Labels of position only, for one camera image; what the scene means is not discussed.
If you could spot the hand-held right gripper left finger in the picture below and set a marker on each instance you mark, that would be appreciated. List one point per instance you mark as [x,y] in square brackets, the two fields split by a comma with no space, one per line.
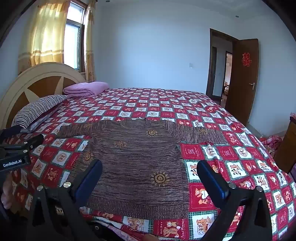
[89,183]

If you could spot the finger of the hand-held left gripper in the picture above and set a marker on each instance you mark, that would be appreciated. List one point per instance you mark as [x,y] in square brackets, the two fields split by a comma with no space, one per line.
[11,131]
[32,141]

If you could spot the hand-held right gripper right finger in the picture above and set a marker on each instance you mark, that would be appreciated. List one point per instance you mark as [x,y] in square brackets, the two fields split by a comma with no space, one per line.
[212,183]

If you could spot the brown knit sweater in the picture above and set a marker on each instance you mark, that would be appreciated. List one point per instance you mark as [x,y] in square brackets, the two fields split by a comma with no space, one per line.
[138,162]

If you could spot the person's left forearm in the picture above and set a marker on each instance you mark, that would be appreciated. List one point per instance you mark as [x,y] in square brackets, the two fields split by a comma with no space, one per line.
[5,192]

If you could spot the red printed bedspread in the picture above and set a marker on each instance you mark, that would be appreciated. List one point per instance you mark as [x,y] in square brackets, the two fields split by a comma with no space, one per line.
[231,166]

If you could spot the striped pillow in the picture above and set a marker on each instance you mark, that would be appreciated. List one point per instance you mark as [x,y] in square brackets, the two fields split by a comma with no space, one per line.
[39,109]

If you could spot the cream and brown headboard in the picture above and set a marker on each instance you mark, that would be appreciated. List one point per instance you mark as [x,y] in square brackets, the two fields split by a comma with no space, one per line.
[41,85]

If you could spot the red cloth on floor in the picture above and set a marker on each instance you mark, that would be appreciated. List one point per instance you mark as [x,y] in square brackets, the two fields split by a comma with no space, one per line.
[271,143]

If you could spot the folded pink blanket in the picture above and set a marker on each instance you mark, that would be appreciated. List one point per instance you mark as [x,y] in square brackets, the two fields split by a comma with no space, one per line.
[85,89]

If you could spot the brown wooden furniture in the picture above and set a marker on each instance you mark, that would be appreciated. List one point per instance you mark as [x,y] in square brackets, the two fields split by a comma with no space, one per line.
[286,148]

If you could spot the brown wooden door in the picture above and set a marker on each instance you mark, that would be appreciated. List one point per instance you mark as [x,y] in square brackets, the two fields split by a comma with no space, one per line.
[240,97]

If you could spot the wide yellow curtain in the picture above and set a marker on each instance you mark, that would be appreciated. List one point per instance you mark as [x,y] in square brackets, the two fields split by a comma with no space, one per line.
[44,34]

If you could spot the window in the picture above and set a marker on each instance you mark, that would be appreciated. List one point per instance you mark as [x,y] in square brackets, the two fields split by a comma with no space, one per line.
[72,41]

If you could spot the narrow yellow curtain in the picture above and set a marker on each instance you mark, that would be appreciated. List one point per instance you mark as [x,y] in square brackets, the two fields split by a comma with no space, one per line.
[89,46]

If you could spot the red paper door decoration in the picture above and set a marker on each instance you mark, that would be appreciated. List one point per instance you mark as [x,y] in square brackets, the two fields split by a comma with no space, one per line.
[246,59]

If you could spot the dark wooden door frame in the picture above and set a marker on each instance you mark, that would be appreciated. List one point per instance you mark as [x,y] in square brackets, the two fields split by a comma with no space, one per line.
[210,69]

